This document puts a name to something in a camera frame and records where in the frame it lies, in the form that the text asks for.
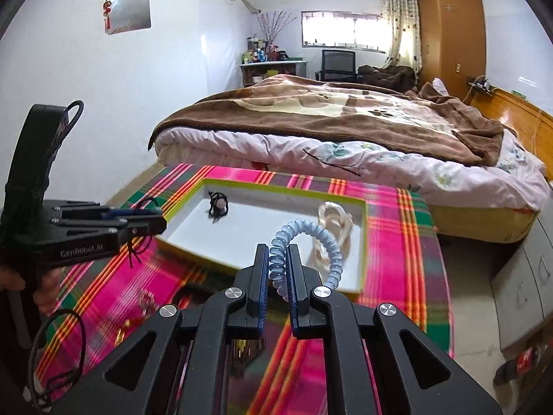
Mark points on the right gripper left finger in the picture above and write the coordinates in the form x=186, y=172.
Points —
x=176, y=361

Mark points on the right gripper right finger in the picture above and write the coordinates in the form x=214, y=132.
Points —
x=377, y=361

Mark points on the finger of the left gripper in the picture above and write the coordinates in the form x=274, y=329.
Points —
x=120, y=229
x=125, y=213

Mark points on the red bead bracelet gold charms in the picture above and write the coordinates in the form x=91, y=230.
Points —
x=122, y=331

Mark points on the left hand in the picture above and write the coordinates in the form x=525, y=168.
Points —
x=44, y=292

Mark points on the pink plaid tablecloth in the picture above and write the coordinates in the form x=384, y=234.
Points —
x=404, y=267

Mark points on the yellow-green shallow tray box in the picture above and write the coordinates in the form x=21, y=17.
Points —
x=256, y=213

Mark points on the red cola bottle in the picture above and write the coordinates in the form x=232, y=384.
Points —
x=523, y=363

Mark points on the grey drawer cabinet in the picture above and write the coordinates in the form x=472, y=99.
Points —
x=522, y=289

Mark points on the red chinese knot ornament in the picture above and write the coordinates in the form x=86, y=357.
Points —
x=107, y=8

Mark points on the brown fleece blanket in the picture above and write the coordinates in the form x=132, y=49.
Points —
x=424, y=122

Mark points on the cluttered desk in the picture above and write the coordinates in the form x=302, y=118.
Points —
x=262, y=60

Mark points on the dried branch bouquet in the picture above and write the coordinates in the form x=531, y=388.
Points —
x=273, y=23

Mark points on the black office chair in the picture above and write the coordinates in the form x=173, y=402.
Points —
x=337, y=66

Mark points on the dark clothes pile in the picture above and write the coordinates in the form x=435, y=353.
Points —
x=397, y=78

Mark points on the wooden headboard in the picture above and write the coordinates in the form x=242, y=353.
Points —
x=533, y=126

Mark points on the wooden wardrobe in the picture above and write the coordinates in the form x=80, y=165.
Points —
x=453, y=43

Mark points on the patterned curtain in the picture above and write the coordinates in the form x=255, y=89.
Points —
x=402, y=20

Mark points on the black hair tie pink bead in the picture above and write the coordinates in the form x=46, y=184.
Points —
x=219, y=205

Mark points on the silver wall panel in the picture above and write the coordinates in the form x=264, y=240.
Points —
x=130, y=15

